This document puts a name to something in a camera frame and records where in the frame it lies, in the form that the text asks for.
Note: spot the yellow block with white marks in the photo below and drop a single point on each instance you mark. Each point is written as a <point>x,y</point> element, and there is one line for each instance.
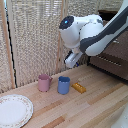
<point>79,87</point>

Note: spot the blue cup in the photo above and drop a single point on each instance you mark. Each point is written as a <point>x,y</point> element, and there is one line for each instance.
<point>63,85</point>

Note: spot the metal screen frame pole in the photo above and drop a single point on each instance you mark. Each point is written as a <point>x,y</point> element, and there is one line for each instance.
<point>62,50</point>

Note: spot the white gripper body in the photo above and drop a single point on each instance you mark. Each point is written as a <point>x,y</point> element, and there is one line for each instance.
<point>72,59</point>

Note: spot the white patterned plate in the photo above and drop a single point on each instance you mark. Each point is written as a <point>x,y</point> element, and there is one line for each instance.
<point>14,110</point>

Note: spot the pink cup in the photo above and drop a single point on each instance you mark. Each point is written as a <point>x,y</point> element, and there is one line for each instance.
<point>43,83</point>

